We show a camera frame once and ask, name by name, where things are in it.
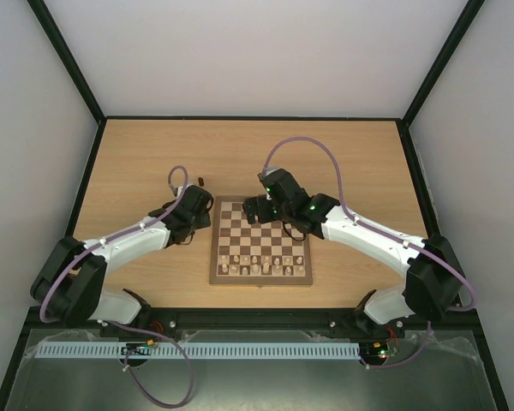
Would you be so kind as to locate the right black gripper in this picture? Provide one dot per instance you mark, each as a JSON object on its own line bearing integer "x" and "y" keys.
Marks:
{"x": 255, "y": 209}

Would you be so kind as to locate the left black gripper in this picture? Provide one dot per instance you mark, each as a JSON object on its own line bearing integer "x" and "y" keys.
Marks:
{"x": 206, "y": 219}

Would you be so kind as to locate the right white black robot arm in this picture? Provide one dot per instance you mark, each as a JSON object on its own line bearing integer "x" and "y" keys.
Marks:
{"x": 429, "y": 267}

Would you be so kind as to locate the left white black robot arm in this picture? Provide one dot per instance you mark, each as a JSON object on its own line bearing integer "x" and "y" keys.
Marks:
{"x": 70, "y": 285}

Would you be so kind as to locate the wooden chess board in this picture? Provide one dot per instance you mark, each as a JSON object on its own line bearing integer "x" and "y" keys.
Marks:
{"x": 233, "y": 235}

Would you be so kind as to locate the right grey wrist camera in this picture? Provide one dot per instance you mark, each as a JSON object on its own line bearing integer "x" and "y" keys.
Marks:
{"x": 267, "y": 171}

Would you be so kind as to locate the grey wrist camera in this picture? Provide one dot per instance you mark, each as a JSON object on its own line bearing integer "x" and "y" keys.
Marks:
{"x": 178, "y": 191}
{"x": 267, "y": 171}

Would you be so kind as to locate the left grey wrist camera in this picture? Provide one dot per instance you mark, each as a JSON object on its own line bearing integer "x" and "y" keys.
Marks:
{"x": 178, "y": 191}

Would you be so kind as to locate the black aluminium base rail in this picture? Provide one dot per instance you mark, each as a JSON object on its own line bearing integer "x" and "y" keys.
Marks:
{"x": 329, "y": 322}

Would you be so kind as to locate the light blue cable duct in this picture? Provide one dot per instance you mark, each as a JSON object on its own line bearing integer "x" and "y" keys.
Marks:
{"x": 202, "y": 351}

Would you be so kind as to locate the black frame post left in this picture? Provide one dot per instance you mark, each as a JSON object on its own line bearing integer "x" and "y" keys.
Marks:
{"x": 61, "y": 47}

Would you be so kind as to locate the black frame post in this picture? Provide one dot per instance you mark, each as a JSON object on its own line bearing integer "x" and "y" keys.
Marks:
{"x": 463, "y": 23}
{"x": 61, "y": 47}

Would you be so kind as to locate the black frame post right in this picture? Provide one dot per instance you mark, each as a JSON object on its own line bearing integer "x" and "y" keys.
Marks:
{"x": 463, "y": 23}

